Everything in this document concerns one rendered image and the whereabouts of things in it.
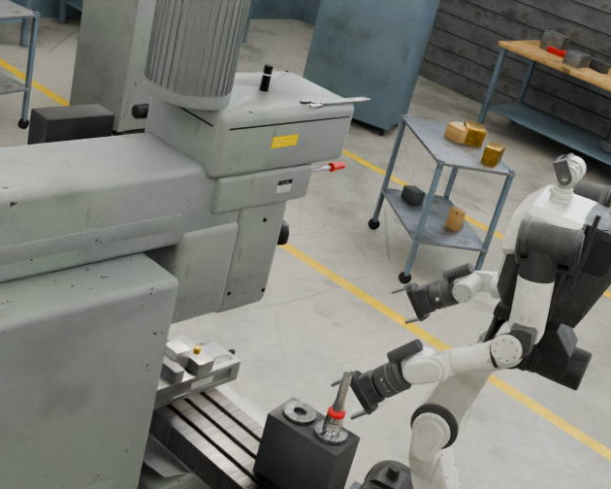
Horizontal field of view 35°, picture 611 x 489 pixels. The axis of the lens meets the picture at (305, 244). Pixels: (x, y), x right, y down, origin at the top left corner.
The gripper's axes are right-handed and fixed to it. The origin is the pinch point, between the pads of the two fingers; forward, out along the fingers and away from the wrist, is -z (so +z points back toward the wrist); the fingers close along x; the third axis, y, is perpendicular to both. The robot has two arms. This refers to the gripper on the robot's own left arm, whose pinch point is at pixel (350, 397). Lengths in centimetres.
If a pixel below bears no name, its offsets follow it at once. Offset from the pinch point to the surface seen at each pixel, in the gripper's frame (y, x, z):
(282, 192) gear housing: 15, 58, 22
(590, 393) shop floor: -277, -118, -27
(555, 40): -732, 64, -24
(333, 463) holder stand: 28.6, -6.7, 2.5
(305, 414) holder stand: 18.5, 5.1, -3.8
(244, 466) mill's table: 24.0, 0.4, -24.9
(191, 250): 41, 57, 7
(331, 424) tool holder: 24.3, 1.4, 5.2
